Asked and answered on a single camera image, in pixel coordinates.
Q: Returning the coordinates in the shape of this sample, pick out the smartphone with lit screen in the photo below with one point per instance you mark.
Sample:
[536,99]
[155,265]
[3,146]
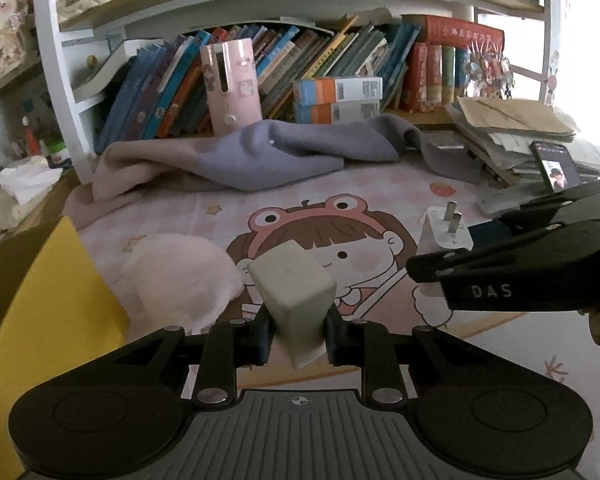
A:
[557,167]

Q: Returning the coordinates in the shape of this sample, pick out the large white plug charger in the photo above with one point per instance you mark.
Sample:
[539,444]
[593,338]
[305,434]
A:
[443,228]

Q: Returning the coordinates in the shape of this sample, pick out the orange blue white box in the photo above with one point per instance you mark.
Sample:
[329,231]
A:
[318,91]
[336,113]

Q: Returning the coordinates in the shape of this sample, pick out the red thick book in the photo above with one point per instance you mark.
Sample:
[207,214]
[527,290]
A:
[452,32]

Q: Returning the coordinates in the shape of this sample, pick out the lower orange blue white box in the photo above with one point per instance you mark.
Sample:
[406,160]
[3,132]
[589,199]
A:
[336,113]

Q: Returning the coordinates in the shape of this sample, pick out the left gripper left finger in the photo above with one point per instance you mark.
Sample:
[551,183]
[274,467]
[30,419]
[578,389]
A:
[229,346]

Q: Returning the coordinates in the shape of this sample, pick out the white foam block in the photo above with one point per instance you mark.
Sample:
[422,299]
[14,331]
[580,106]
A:
[297,291]

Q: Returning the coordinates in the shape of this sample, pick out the pink cylindrical humidifier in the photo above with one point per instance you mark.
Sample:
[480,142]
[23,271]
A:
[232,85]

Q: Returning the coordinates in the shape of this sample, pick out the pink plush toy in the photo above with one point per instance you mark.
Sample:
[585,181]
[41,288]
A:
[181,280]

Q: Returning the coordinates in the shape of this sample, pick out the stack of papers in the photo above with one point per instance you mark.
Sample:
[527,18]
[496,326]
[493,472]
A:
[500,133]

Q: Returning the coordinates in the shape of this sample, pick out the cartoon girl desk mat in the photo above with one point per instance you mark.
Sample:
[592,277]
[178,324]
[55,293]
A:
[361,224]

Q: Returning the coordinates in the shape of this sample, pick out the upper orange blue white box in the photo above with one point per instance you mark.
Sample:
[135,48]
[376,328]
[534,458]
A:
[318,91]

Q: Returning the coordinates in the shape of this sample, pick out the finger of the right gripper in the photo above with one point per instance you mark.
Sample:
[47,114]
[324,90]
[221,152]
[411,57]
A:
[557,251]
[568,207]

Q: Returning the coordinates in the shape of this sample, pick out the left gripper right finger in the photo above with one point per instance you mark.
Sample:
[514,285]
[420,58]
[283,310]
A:
[376,352]

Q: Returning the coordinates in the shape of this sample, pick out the grey purple blanket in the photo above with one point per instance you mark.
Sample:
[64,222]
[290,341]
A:
[267,154]

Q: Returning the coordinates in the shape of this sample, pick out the white tissue pack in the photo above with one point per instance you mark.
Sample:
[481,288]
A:
[23,186]

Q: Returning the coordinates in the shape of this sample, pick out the white bookshelf frame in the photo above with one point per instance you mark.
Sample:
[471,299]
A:
[66,47]

